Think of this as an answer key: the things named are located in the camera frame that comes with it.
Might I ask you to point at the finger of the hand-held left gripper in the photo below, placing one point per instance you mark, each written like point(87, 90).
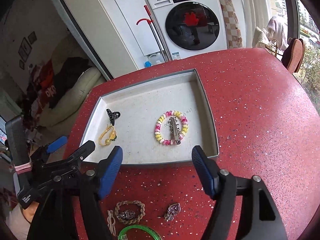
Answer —
point(82, 151)
point(57, 143)

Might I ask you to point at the red printed cloth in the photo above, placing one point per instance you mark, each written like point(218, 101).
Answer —
point(45, 85)

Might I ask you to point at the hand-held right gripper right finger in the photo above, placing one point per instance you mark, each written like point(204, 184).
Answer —
point(205, 172)

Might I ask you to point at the orange chair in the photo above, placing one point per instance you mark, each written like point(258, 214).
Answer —
point(296, 55)

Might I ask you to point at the cream knitted cloth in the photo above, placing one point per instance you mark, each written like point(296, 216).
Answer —
point(260, 37)

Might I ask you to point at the white curtain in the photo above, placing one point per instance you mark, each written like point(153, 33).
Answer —
point(255, 5)

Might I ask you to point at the pale pink blanket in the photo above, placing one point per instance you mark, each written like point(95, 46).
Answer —
point(276, 30)

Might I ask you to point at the checkered hanging cloth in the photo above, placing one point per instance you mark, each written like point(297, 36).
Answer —
point(230, 20)

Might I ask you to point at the large picture frame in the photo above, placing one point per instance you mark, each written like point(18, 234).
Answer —
point(25, 48)

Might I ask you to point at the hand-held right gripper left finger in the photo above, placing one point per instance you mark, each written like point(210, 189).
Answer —
point(110, 172)

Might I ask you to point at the green plastic bangle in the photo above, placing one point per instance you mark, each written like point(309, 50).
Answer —
point(140, 228)

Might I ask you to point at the blue capped bottle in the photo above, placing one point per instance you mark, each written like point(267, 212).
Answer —
point(147, 63)

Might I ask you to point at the person's left forearm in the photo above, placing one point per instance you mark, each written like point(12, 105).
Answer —
point(23, 215)

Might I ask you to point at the dark window frame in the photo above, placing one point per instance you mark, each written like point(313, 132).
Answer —
point(292, 10)

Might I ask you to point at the white washing machine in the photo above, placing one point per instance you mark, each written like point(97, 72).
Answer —
point(160, 42)

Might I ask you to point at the cream leather sofa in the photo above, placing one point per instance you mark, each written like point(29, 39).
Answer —
point(75, 92)

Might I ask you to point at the black claw hair clip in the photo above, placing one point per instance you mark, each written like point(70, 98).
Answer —
point(111, 116)

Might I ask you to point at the silver heart hair clip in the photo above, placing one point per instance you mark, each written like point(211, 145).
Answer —
point(172, 210)

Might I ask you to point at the shallow white tray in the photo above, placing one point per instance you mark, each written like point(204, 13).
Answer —
point(140, 110)

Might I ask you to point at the black clothing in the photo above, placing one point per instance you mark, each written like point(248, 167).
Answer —
point(67, 77)

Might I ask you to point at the white tall cabinet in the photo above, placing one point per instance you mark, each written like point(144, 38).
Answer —
point(112, 30)

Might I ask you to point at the silver alligator hair clip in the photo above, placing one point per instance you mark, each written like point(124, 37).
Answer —
point(175, 130)

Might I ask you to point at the small picture frame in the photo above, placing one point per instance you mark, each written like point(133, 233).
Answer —
point(22, 64)

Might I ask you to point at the beige rabbit hair clip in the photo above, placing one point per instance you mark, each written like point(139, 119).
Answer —
point(111, 223)

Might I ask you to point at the white plastic jug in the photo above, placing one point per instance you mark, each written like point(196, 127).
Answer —
point(156, 57)

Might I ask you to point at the medium picture frame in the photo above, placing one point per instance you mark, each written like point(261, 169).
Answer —
point(32, 37)

